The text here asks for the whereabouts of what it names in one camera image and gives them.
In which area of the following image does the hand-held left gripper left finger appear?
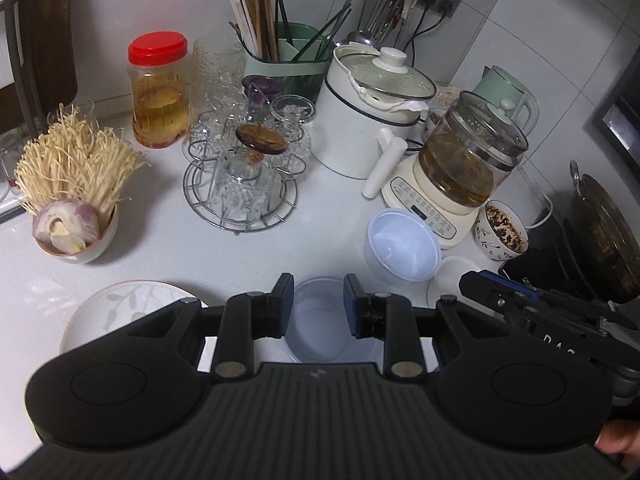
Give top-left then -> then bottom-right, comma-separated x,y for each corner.
117,272 -> 296,379

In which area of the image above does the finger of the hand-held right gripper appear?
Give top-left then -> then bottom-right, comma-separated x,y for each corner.
477,270 -> 608,313
459,271 -> 538,322

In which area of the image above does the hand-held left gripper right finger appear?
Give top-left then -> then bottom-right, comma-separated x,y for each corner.
344,273 -> 521,379

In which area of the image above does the white ceramic bowl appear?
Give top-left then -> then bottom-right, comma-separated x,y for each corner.
426,255 -> 481,308

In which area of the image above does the white leaf-pattern plate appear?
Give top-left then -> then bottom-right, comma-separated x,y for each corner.
60,280 -> 211,361

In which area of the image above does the person's right hand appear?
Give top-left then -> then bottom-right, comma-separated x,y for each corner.
595,420 -> 640,471

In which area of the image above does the black induction cooktop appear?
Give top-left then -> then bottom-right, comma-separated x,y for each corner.
500,215 -> 640,311

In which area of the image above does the patterned bowl with spices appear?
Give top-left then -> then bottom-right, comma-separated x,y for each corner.
474,200 -> 529,262

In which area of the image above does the dark steel wok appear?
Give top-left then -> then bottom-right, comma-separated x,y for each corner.
562,160 -> 640,306

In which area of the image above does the cream kettle base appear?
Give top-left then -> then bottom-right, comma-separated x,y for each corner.
382,152 -> 493,251

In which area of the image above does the glass health kettle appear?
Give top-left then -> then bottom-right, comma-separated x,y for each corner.
419,91 -> 553,226

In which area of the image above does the clear textured glass cup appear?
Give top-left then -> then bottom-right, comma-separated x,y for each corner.
189,110 -> 226,161
272,95 -> 318,161
215,157 -> 271,221

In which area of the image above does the brown round lid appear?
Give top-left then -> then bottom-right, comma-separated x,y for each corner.
235,124 -> 288,166

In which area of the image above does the white electric pot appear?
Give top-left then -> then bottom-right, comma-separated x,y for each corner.
316,46 -> 438,198

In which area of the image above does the white tea cup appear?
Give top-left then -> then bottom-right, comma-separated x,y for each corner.
425,107 -> 453,133

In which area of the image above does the white bowl gold rim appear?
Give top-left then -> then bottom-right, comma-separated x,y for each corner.
34,205 -> 120,264

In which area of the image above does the black metal appliance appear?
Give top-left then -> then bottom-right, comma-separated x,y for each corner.
592,50 -> 640,181

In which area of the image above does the mint green electric kettle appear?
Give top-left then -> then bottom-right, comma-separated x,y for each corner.
472,65 -> 540,136

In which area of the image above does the purple glass cup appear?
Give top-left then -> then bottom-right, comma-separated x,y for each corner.
242,75 -> 283,106

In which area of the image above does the green chopstick holder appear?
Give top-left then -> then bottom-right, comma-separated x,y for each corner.
241,22 -> 335,106

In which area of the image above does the red-lidded plastic jar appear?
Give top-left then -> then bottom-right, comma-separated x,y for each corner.
127,31 -> 190,150

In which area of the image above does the cut purple onion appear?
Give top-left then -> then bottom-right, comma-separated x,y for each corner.
32,199 -> 101,255

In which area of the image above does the tall textured glass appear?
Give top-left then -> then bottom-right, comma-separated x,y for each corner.
192,37 -> 246,126

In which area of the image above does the glass pot lid white knob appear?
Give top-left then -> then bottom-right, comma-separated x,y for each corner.
334,46 -> 437,103

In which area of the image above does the enoki mushroom bunch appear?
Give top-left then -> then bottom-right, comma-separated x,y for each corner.
14,104 -> 151,221

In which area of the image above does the steel ladle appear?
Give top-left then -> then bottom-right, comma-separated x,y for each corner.
334,30 -> 381,51

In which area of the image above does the bundle of black chopsticks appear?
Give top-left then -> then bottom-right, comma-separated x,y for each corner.
275,0 -> 353,61

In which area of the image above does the bundle of wooden chopsticks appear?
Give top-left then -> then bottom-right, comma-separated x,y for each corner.
227,0 -> 281,63

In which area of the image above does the steel hanging utensil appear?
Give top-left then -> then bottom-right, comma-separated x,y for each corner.
370,0 -> 416,41

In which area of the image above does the dark wooden cutting board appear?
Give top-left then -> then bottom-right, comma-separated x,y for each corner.
22,0 -> 78,111

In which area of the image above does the wire glass cup rack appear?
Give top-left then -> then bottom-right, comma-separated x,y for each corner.
182,110 -> 298,233

